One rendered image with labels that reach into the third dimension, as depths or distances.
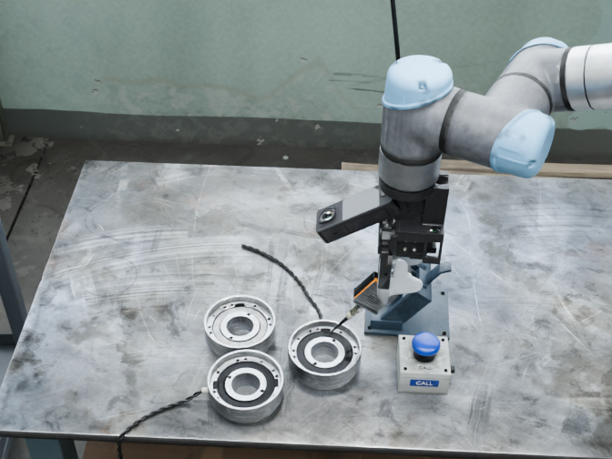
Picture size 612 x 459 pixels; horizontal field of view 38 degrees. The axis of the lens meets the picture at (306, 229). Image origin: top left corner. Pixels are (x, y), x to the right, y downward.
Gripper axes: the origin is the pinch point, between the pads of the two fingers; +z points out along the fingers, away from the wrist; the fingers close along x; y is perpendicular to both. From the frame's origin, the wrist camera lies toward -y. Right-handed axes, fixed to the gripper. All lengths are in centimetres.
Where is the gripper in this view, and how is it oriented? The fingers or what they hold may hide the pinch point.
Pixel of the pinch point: (380, 288)
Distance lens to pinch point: 125.2
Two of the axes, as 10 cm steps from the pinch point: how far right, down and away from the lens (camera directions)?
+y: 10.0, 0.6, -0.6
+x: 0.9, -6.6, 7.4
